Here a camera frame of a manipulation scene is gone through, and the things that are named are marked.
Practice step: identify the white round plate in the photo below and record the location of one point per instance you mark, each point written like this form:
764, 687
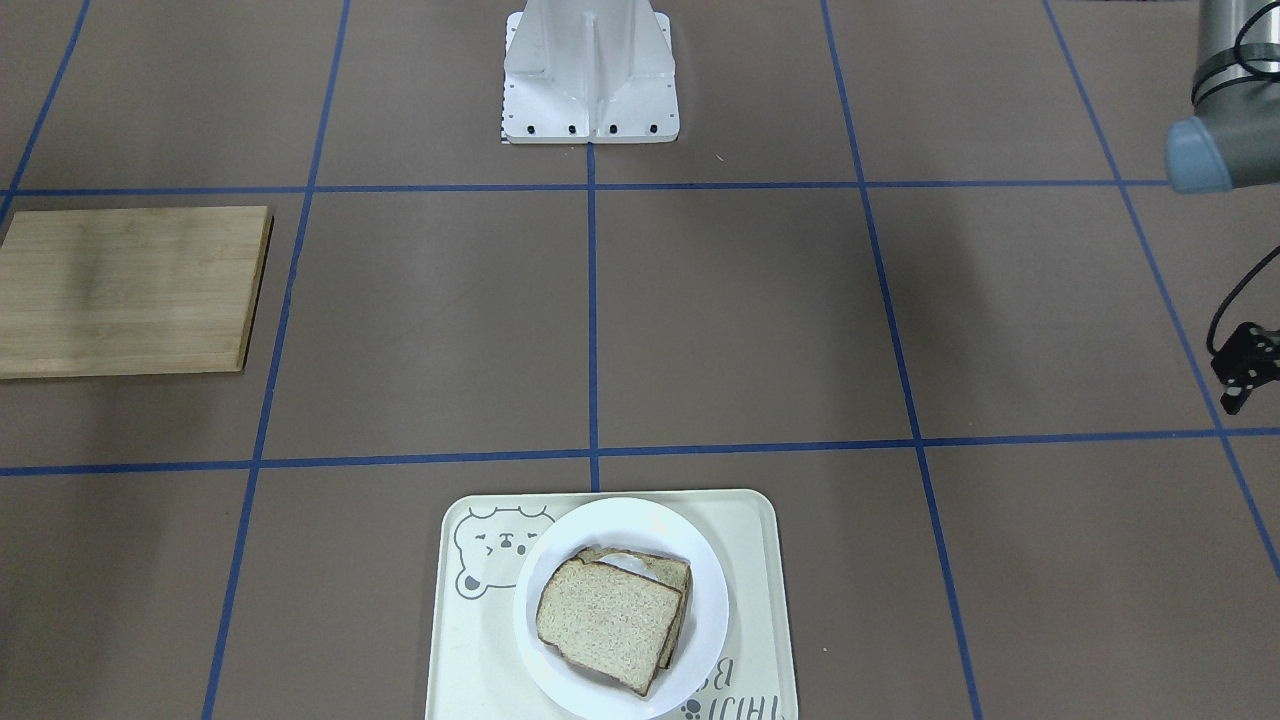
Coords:
641, 525

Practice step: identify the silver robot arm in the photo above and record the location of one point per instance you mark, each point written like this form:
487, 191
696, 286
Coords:
1231, 139

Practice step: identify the bread slice with egg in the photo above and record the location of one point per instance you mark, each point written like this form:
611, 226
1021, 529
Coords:
675, 573

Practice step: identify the cream bear tray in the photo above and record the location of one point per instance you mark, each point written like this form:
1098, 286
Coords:
475, 671

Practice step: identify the bamboo cutting board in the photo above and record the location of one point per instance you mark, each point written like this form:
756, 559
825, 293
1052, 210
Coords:
138, 291

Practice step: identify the white pedestal column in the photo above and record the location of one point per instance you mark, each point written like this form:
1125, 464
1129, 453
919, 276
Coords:
589, 72

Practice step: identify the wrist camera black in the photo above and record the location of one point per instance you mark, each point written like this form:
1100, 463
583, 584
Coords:
1248, 360

